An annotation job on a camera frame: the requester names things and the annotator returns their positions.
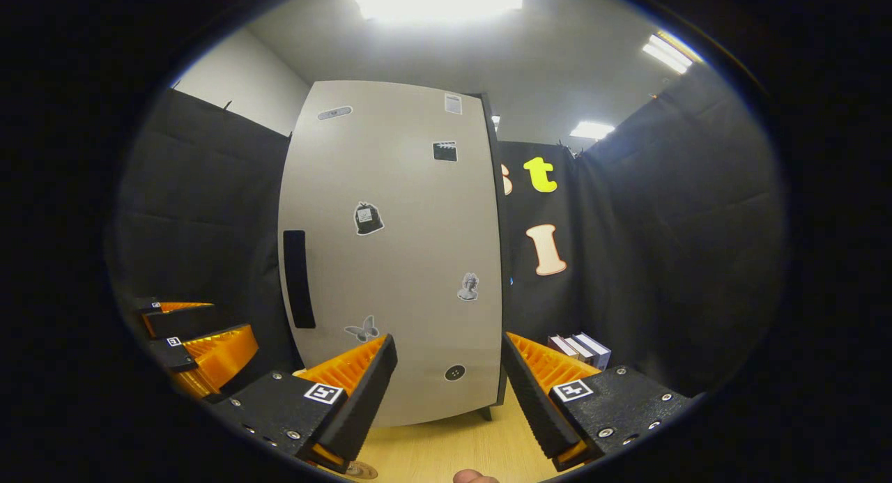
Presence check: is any brown spine book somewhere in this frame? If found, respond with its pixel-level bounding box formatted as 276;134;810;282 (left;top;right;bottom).
562;335;596;365

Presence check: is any grey cabinet door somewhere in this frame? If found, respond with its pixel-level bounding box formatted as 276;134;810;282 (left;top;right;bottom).
278;79;504;429

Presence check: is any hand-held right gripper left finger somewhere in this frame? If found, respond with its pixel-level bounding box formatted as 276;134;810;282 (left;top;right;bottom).
208;333;399;476

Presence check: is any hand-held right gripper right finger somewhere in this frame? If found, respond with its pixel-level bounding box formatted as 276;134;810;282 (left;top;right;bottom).
501;331;705;473

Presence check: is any black cabinet door handle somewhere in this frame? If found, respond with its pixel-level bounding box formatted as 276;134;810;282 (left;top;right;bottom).
282;229;317;330

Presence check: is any blue-grey spine book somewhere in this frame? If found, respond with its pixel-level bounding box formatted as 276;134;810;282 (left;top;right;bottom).
574;332;613;371

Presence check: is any black backdrop cloth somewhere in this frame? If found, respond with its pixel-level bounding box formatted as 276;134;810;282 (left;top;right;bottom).
111;63;789;400

